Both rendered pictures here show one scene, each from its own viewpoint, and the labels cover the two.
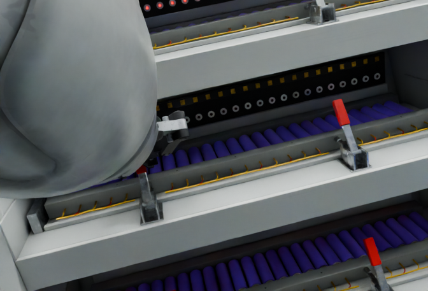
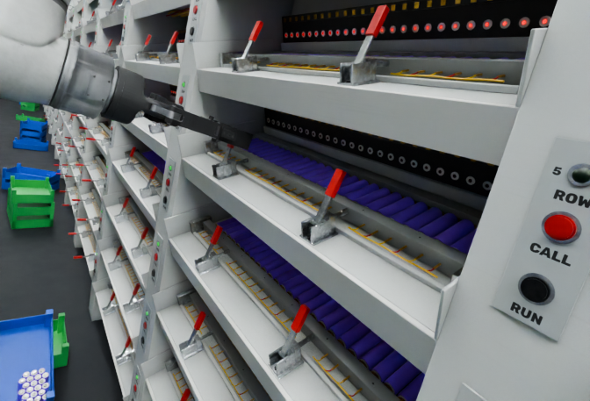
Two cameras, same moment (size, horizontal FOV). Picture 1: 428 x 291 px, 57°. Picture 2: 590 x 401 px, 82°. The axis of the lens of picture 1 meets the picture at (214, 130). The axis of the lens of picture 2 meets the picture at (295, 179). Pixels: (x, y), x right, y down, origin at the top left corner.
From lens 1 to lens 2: 53 cm
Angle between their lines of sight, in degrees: 56
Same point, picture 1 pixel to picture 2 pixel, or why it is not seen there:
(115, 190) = (236, 153)
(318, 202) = (273, 238)
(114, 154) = not seen: outside the picture
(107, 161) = not seen: outside the picture
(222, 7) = (387, 45)
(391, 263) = (331, 356)
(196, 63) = (260, 85)
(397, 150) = (361, 257)
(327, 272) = (293, 308)
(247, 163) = (289, 184)
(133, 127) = not seen: outside the picture
